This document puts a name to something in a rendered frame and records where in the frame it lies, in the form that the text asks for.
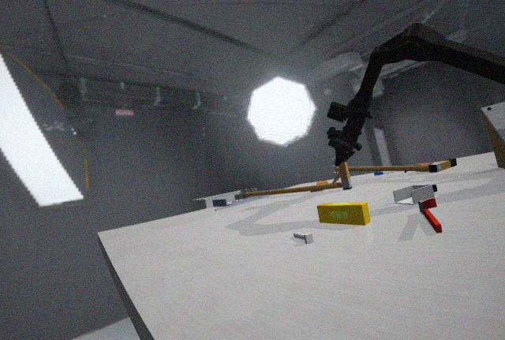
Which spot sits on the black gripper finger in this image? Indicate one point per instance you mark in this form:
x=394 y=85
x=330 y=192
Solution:
x=350 y=154
x=340 y=156

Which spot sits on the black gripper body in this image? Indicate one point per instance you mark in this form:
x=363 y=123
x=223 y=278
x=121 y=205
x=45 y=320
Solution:
x=349 y=139

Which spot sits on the long tan scraper with black blade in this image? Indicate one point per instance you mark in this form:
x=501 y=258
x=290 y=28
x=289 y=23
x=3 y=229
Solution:
x=345 y=183

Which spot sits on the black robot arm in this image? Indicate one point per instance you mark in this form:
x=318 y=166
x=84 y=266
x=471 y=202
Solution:
x=418 y=42

